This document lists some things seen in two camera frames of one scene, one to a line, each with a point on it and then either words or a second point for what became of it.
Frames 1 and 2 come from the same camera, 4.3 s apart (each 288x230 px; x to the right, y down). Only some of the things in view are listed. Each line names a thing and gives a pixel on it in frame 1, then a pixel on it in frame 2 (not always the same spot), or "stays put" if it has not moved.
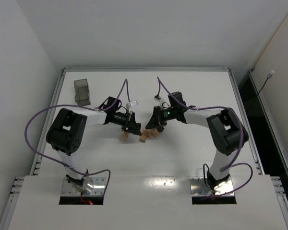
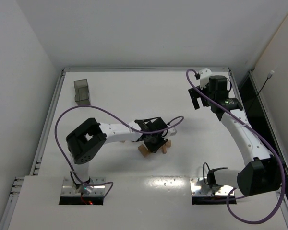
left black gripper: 128,121 to 156,143
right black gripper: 160,117 to 197,96
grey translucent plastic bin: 82,96 stays put
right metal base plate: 199,188 stays put
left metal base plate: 98,189 stays put
